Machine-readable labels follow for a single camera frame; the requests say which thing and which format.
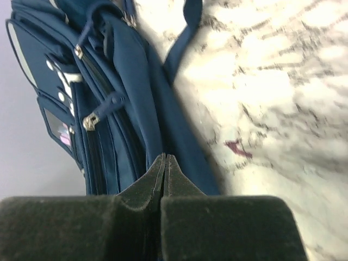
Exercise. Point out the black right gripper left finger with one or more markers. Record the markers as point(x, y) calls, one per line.
point(104, 227)

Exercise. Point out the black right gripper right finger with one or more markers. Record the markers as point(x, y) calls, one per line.
point(195, 226)

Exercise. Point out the navy blue student backpack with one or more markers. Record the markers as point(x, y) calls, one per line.
point(105, 96)

